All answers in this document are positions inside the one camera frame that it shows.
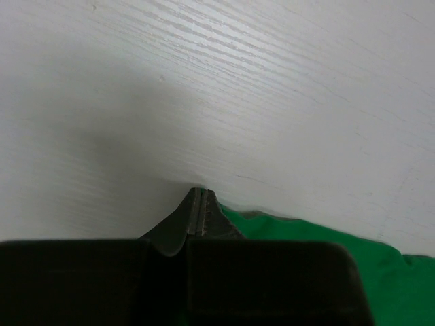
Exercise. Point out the green t shirt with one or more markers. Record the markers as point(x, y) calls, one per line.
point(399, 288)

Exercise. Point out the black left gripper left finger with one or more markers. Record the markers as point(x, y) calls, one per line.
point(136, 281)

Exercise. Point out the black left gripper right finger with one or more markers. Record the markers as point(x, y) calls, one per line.
point(232, 280)

